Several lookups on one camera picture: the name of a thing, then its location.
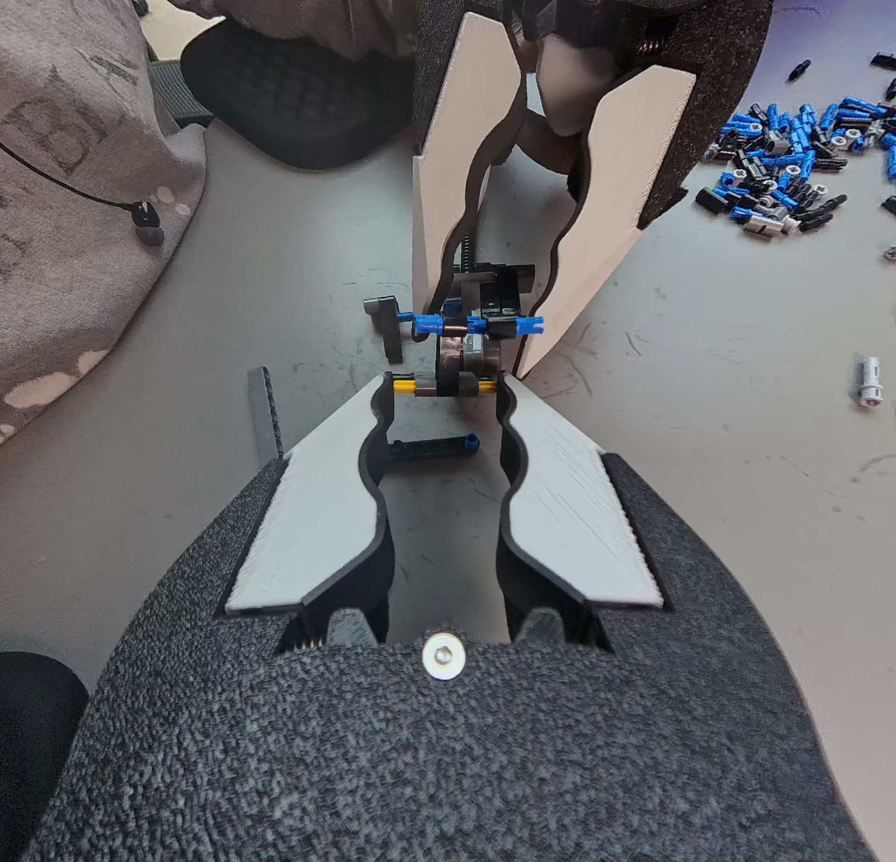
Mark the black ribbed chair part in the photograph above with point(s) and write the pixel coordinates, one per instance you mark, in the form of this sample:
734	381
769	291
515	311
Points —
175	92

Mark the black mesh chair armrest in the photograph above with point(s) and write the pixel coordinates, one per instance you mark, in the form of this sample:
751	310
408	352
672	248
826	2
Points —
35	736
294	99

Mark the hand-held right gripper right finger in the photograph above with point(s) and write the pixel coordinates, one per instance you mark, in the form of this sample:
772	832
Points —
574	519

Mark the thin black toy beam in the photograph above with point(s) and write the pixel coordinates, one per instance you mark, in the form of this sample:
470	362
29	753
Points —
427	447

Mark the person's left forearm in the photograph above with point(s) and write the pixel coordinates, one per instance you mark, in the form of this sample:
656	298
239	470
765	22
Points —
294	1

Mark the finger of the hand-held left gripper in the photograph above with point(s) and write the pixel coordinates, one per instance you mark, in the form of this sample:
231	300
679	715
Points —
609	197
448	176

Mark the person's torso in grey sweatshirt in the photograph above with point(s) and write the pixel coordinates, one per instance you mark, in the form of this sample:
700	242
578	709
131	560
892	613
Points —
70	176

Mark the flat black toy piece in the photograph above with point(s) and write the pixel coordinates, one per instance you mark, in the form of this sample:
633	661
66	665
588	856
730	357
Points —
883	59

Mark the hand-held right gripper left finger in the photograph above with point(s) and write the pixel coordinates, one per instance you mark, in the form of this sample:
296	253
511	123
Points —
308	526

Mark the black angled beam, blue pin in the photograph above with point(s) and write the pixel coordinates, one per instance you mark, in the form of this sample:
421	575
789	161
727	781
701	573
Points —
390	337

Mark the small grey black brick assembly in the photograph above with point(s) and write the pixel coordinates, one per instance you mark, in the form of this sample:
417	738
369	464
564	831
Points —
451	368

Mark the light grey toy connector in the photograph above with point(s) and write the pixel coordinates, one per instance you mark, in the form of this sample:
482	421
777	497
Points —
869	382

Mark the dark grey toy beam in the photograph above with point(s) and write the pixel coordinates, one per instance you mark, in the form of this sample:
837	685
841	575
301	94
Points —
264	414

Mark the pile of blue black pins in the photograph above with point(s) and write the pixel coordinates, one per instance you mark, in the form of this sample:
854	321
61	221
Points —
770	141

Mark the person's left hand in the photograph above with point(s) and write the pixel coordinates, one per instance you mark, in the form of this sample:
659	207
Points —
553	146

